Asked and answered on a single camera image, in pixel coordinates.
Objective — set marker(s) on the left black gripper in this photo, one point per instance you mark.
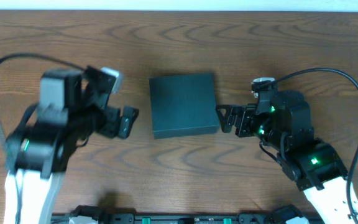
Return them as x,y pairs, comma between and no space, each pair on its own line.
110,117

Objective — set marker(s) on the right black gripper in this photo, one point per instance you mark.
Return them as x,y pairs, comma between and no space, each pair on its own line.
247,114

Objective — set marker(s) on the black gift box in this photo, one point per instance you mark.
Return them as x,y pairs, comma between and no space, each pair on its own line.
183,105

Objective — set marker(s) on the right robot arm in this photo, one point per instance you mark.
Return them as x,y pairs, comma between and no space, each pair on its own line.
282,120

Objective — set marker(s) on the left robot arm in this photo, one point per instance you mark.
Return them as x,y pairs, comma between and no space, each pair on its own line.
73,105

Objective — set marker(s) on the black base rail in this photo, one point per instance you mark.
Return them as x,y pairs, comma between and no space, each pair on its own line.
88,214

